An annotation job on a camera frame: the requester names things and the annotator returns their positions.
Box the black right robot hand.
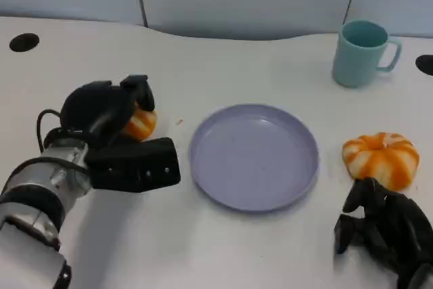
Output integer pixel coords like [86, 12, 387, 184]
[334, 177, 433, 289]

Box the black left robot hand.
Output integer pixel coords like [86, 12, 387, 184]
[60, 73, 156, 150]

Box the orange white toy bread roll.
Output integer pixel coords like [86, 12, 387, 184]
[122, 100, 158, 142]
[342, 132, 421, 191]

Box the lilac plate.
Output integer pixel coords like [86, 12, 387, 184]
[188, 103, 320, 215]

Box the pale green mug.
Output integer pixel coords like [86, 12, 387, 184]
[332, 20, 403, 89]

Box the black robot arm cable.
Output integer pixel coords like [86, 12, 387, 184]
[36, 108, 89, 172]

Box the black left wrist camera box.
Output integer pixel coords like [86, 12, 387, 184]
[84, 137, 181, 194]

